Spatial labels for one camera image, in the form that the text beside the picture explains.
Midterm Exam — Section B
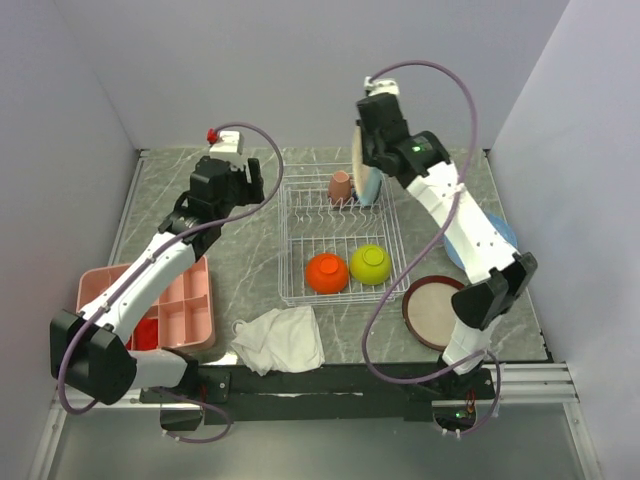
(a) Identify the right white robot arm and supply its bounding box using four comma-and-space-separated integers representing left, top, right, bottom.
357, 93, 538, 398

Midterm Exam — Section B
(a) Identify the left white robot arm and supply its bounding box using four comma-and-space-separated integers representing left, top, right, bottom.
49, 156, 269, 405

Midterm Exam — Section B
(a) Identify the orange bowl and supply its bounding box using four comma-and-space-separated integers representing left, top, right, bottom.
305, 253, 349, 295

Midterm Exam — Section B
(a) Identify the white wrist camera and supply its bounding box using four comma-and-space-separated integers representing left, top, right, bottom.
364, 76, 400, 97
207, 129, 246, 169

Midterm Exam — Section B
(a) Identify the purple cable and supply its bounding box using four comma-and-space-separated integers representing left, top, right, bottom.
360, 60, 501, 437
57, 121, 285, 444

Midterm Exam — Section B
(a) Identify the white cloth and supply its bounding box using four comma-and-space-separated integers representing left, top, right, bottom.
231, 305, 325, 376

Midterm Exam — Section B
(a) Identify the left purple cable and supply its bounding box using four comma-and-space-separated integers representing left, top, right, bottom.
57, 121, 285, 444

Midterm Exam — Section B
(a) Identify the beige blue leaf plate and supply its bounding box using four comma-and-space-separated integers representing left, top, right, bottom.
351, 125, 382, 206

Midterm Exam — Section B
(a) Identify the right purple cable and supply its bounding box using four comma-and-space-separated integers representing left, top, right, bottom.
360, 60, 501, 437

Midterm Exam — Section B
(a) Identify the black base beam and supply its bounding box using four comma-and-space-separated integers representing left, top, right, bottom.
138, 349, 556, 432

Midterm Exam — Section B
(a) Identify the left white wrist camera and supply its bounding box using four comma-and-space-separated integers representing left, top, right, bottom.
207, 129, 246, 169

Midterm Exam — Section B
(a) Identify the pink printed ceramic mug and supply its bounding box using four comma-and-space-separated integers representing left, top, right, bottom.
328, 170, 352, 203

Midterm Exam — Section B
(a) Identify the aluminium rail frame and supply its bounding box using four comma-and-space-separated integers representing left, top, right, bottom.
30, 363, 602, 479

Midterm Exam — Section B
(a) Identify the dark red plate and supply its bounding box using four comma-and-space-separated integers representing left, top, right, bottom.
402, 275, 464, 352

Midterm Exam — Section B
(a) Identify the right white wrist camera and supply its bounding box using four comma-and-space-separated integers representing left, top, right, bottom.
364, 76, 400, 97

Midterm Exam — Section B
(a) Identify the light blue plate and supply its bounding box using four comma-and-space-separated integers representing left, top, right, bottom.
444, 212, 518, 270

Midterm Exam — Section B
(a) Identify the white wire dish rack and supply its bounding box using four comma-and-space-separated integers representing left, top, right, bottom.
278, 163, 407, 306

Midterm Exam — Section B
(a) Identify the yellow-green bowl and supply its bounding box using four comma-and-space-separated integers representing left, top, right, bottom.
349, 244, 392, 286

